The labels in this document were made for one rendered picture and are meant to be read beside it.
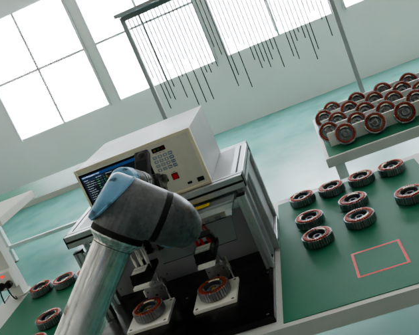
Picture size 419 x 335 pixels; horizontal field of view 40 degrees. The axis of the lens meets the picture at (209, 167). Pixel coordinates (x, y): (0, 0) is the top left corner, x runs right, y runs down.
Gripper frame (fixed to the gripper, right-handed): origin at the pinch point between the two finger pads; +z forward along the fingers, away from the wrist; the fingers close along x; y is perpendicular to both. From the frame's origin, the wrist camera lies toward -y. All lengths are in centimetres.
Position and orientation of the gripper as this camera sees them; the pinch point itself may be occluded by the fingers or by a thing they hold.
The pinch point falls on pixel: (161, 182)
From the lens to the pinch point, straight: 189.1
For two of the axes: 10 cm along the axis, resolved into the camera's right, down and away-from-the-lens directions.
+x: 9.2, -3.4, -2.0
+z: 2.5, 1.0, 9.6
